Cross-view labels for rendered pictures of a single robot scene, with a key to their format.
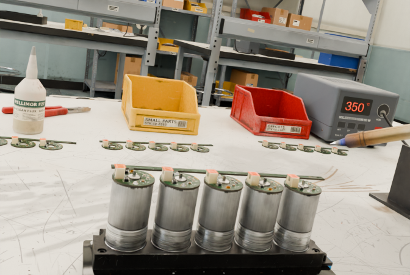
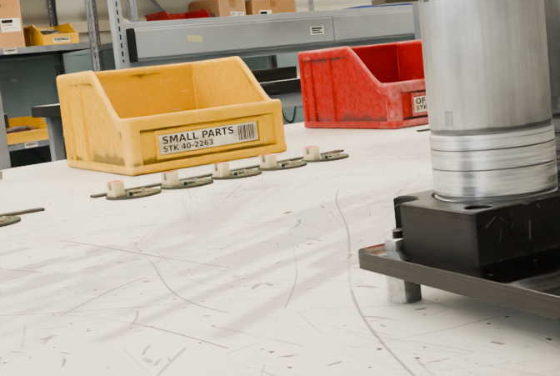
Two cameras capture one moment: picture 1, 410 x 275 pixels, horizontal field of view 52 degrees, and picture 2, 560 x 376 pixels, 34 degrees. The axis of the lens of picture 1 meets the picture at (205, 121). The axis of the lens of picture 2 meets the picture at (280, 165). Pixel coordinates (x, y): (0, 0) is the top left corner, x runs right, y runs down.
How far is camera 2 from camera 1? 17 cm
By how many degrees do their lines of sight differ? 12
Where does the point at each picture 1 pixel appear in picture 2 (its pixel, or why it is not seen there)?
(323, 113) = not seen: hidden behind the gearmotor
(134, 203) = (528, 36)
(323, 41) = (342, 25)
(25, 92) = not seen: outside the picture
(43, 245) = (230, 316)
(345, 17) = not seen: outside the picture
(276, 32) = (247, 30)
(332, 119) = not seen: hidden behind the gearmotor
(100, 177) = (182, 223)
